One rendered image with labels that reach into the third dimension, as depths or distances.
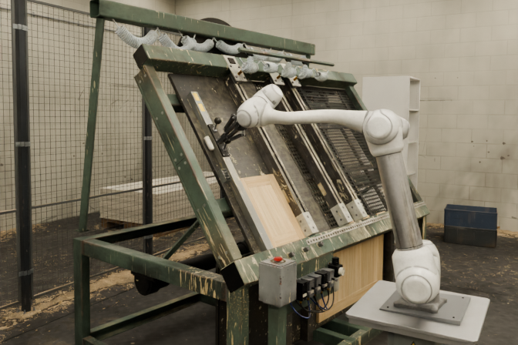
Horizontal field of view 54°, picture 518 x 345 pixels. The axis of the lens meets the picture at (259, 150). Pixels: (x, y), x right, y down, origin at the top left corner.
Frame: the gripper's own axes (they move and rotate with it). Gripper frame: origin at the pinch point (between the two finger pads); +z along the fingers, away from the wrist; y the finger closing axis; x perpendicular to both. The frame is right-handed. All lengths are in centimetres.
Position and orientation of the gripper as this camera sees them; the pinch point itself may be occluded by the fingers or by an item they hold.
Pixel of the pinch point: (223, 139)
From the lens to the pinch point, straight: 250.1
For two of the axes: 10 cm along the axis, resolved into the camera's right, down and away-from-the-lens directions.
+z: -6.4, 5.3, 5.6
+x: 6.3, -0.5, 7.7
